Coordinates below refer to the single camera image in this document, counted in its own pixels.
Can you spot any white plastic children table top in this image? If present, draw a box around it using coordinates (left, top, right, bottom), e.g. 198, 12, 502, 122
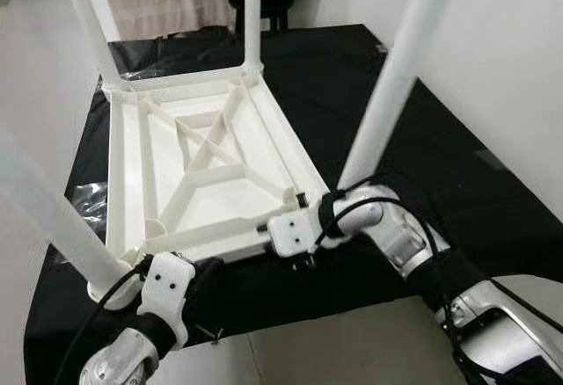
86, 60, 335, 311

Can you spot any black cloth mat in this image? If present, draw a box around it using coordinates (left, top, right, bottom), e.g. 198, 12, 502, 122
22, 23, 563, 385

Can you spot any black round stool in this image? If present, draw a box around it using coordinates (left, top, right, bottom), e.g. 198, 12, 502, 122
230, 0, 296, 34

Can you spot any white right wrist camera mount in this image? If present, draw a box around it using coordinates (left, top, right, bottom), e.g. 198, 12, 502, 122
267, 209, 326, 258

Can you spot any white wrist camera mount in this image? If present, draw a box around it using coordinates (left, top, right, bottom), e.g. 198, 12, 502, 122
267, 209, 326, 258
139, 251, 199, 351

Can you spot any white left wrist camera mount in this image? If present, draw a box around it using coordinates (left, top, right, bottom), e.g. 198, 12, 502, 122
139, 251, 199, 351

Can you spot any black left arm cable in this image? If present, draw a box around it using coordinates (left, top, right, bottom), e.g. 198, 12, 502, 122
53, 262, 150, 385

